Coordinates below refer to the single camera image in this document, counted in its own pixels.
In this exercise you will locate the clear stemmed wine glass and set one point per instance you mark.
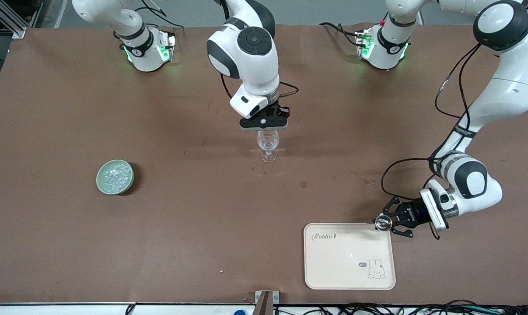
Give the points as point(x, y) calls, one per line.
point(268, 142)

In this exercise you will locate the cream tray with rabbit print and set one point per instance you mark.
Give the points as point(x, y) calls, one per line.
point(342, 262)

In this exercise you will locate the green ceramic bowl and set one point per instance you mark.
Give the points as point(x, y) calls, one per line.
point(101, 183)

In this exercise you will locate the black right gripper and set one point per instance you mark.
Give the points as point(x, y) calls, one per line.
point(283, 111)

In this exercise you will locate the brown table cover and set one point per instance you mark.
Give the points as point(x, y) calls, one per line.
point(159, 218)

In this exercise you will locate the steel double jigger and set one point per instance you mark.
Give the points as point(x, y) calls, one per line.
point(383, 223)

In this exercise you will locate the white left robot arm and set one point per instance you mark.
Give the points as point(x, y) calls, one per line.
point(473, 181)

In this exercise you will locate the white table edge rail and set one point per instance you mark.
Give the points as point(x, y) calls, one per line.
point(49, 309)

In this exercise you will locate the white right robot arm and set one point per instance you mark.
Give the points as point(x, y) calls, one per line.
point(250, 65)

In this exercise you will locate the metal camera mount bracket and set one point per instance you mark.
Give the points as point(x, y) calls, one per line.
point(264, 304)

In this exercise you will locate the pile of clear ice cubes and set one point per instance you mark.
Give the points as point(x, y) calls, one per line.
point(115, 177)

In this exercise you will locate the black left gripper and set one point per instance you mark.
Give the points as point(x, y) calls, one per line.
point(410, 214)

